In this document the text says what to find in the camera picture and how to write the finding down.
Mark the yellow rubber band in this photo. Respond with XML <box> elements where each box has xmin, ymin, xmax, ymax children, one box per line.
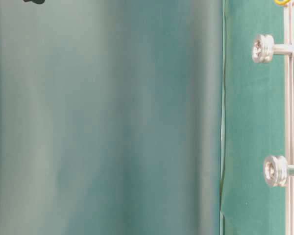
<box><xmin>274</xmin><ymin>0</ymin><xmax>294</xmax><ymax>6</ymax></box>

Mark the upper metal pulley shaft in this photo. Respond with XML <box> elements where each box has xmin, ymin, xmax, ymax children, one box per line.
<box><xmin>251</xmin><ymin>34</ymin><xmax>294</xmax><ymax>63</ymax></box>

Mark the metal pulley shaft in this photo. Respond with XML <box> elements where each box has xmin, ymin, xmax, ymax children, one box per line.
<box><xmin>251</xmin><ymin>34</ymin><xmax>294</xmax><ymax>63</ymax></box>
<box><xmin>263</xmin><ymin>155</ymin><xmax>294</xmax><ymax>188</ymax></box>

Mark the lower metal pulley shaft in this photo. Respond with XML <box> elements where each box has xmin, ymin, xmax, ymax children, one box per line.
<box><xmin>263</xmin><ymin>155</ymin><xmax>294</xmax><ymax>188</ymax></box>

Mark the green table cloth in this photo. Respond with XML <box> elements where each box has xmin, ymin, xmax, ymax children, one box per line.
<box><xmin>220</xmin><ymin>0</ymin><xmax>285</xmax><ymax>235</ymax></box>

